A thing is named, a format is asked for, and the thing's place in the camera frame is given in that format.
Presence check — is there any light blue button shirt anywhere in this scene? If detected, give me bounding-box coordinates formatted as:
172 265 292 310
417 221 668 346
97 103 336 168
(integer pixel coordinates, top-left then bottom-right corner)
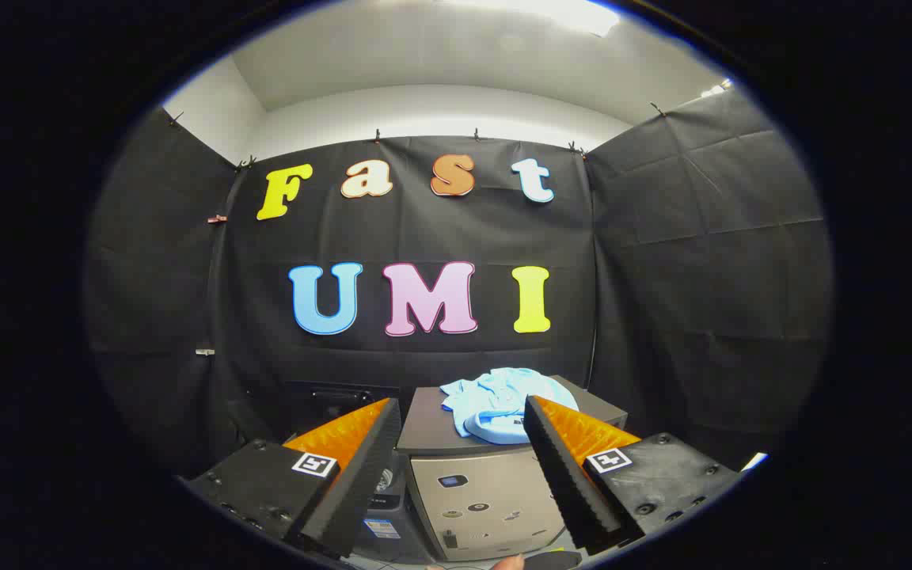
440 367 581 445

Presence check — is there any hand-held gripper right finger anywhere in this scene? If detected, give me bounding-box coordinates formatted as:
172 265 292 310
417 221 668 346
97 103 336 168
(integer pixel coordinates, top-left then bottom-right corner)
523 395 743 557

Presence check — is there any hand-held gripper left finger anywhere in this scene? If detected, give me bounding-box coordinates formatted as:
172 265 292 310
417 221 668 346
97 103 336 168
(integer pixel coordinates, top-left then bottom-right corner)
185 397 402 560

